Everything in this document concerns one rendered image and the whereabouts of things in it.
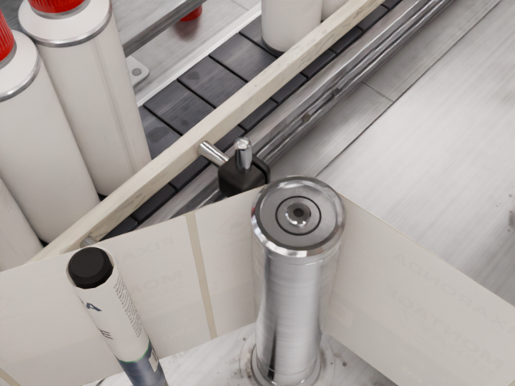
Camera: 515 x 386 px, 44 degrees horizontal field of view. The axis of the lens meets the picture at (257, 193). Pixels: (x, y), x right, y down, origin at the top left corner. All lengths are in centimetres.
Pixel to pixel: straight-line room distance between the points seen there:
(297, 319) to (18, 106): 18
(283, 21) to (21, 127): 25
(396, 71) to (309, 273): 40
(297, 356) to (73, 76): 20
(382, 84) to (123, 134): 28
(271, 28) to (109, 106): 19
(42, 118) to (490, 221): 31
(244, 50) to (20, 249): 26
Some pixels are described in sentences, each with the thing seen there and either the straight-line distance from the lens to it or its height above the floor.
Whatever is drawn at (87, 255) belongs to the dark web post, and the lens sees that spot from 25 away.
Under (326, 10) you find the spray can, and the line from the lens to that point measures 58.
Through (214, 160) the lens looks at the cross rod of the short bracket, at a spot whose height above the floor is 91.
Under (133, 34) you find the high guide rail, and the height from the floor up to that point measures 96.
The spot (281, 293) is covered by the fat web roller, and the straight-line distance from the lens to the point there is 28.
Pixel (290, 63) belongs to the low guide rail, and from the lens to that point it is 51.
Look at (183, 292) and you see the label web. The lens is 32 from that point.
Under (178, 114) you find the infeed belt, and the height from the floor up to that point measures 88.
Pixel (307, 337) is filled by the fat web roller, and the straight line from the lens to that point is 33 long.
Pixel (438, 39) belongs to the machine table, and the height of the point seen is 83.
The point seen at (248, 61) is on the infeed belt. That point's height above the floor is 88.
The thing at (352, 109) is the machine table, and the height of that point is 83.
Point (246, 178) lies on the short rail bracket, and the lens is 44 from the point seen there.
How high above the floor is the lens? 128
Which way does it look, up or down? 57 degrees down
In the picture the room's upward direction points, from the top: 1 degrees counter-clockwise
